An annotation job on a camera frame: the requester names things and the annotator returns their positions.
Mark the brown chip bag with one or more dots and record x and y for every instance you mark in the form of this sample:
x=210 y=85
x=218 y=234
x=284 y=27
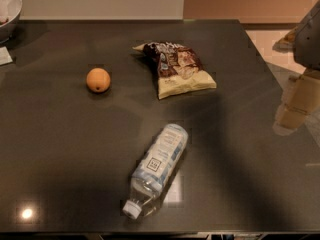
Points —
x=179 y=68

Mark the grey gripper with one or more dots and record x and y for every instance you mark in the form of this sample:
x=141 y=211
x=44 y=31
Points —
x=308 y=42

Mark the white bowl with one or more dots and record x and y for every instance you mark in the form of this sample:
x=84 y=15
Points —
x=10 y=11

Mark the clear plastic water bottle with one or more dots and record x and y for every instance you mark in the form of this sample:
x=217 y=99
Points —
x=151 y=176

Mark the orange fruit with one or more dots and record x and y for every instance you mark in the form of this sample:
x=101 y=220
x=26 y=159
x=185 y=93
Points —
x=98 y=80

